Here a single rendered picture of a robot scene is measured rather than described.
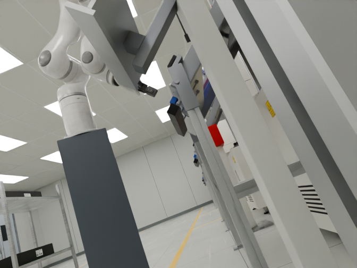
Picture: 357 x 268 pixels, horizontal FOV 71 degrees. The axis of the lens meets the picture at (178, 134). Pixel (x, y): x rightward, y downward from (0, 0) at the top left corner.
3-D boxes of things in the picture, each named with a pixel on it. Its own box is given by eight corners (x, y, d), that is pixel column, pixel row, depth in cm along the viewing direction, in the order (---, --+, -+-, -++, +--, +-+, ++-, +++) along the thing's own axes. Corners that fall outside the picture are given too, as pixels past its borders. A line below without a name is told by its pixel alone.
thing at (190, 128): (186, 93, 89) (168, 85, 90) (195, 135, 152) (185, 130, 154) (187, 90, 89) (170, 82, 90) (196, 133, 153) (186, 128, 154)
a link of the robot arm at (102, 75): (112, 60, 98) (121, 69, 107) (85, 48, 101) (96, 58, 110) (102, 78, 98) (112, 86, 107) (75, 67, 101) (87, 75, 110)
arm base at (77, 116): (54, 140, 91) (43, 97, 96) (66, 154, 108) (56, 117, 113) (106, 126, 96) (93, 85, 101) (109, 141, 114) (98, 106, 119)
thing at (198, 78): (181, 87, 89) (173, 84, 90) (193, 132, 153) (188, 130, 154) (204, 43, 92) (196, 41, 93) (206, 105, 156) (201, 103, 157)
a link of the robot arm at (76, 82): (52, 105, 103) (40, 58, 109) (83, 114, 120) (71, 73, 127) (74, 91, 100) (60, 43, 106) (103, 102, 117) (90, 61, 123)
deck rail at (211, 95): (195, 135, 152) (186, 131, 154) (196, 136, 154) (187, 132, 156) (243, 40, 164) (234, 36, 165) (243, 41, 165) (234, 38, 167)
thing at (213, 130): (239, 237, 161) (194, 130, 181) (235, 232, 184) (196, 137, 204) (274, 224, 160) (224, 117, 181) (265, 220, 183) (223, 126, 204)
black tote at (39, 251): (15, 267, 220) (13, 254, 223) (-2, 275, 221) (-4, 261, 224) (54, 253, 275) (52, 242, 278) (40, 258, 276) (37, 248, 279)
